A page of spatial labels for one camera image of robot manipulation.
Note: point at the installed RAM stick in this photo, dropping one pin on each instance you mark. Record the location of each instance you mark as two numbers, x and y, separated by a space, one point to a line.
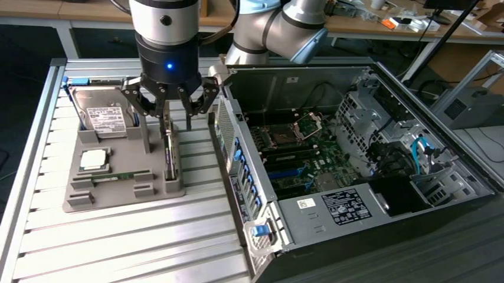
291 156

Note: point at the black slanted pole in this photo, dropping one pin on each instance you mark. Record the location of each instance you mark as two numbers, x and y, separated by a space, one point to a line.
449 29

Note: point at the small white box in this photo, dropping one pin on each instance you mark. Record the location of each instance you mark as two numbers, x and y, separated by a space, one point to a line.
422 26

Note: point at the green motherboard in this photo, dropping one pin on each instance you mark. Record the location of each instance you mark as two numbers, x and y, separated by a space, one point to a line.
334 165

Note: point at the graphics card with metal bracket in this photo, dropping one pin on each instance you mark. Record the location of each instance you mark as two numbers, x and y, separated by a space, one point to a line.
170 156

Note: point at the blue expansion slot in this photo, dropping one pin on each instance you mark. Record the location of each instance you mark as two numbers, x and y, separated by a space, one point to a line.
283 173

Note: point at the CPU socket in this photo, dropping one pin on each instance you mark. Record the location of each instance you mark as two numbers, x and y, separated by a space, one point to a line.
280 137

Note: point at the white cup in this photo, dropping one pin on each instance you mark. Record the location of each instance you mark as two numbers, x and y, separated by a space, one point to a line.
377 3

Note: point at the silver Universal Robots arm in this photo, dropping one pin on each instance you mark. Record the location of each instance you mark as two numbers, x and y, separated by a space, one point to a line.
180 26

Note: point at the blue case latch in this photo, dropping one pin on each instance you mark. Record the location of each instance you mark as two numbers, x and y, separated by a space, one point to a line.
259 230

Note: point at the brown cardboard box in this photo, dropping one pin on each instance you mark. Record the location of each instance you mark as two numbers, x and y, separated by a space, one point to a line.
203 7

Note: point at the black plastic shroud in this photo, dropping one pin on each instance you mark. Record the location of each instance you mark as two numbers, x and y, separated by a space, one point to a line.
397 191

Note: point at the silver metal device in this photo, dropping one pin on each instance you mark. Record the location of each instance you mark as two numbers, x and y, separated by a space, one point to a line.
346 9

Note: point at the grey parts rack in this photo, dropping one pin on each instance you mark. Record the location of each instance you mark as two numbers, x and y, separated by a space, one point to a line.
129 165

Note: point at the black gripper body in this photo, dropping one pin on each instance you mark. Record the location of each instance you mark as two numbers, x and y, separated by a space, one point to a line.
168 65

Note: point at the black monitor with stand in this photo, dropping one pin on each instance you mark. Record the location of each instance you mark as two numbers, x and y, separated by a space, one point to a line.
441 19

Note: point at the grey power supply unit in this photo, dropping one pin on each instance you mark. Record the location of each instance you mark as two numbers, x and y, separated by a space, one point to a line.
314 218

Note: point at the silver CPU chip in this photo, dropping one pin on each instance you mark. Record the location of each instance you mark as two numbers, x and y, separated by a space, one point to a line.
93 160

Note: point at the green RAM stick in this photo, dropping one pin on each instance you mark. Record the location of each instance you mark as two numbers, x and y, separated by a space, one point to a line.
113 177

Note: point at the hard disk with blue bracket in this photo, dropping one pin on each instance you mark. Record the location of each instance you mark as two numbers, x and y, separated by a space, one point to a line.
101 109

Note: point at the open black PC case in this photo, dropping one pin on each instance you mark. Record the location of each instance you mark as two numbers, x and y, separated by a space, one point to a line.
354 250

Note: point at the aluminium profile frame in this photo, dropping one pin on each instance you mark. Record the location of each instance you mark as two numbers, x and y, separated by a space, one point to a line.
488 59

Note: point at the brown cardboard piece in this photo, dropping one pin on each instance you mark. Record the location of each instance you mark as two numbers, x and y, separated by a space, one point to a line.
492 17

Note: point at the long wooden desk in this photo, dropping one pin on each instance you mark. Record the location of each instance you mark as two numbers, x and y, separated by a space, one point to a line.
79 13

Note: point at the small orange box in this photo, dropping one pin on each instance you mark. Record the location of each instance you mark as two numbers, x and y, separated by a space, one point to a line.
389 23

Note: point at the silver perforated disk bay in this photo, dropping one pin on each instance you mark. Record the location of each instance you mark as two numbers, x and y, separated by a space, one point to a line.
359 115

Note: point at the grey computer tower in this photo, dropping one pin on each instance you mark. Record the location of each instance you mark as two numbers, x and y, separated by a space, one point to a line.
472 109

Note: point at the grey metal disk bay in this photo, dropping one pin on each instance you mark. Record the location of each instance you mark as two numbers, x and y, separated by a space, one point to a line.
437 191

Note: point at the silver chipset heatsink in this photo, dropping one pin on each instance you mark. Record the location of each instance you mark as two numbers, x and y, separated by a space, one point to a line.
329 181

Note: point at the metal socket cover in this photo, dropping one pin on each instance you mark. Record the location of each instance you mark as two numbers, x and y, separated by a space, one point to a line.
309 123

